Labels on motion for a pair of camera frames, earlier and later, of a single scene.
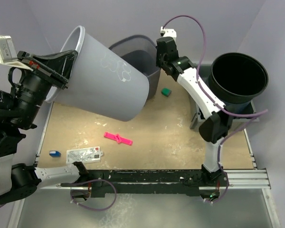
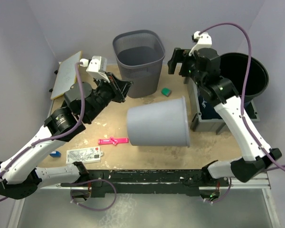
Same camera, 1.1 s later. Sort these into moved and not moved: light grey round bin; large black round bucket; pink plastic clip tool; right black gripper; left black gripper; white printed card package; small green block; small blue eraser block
Moved: light grey round bin; pink plastic clip tool; right black gripper; left black gripper
Not moved: large black round bucket; white printed card package; small blue eraser block; small green block
